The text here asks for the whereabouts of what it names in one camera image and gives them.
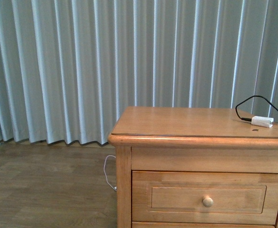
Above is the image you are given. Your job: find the wooden drawer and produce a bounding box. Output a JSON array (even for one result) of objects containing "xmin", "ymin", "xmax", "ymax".
[
  {"xmin": 132, "ymin": 222, "xmax": 274, "ymax": 228},
  {"xmin": 132, "ymin": 171, "xmax": 278, "ymax": 225}
]

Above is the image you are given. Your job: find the pale grey pleated curtain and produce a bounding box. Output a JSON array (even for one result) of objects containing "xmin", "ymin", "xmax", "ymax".
[{"xmin": 0, "ymin": 0, "xmax": 278, "ymax": 144}]

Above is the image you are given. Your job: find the white charging cable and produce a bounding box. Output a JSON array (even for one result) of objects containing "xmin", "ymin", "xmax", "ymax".
[{"xmin": 104, "ymin": 155, "xmax": 117, "ymax": 190}]

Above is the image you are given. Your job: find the white adapter block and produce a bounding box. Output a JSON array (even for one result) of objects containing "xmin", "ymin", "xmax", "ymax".
[{"xmin": 251, "ymin": 116, "xmax": 274, "ymax": 128}]

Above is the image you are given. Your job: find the black cable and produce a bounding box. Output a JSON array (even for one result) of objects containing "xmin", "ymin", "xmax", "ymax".
[{"xmin": 235, "ymin": 95, "xmax": 278, "ymax": 131}]

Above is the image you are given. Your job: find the wooden nightstand cabinet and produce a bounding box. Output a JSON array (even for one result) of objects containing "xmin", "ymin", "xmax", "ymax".
[{"xmin": 108, "ymin": 107, "xmax": 278, "ymax": 228}]

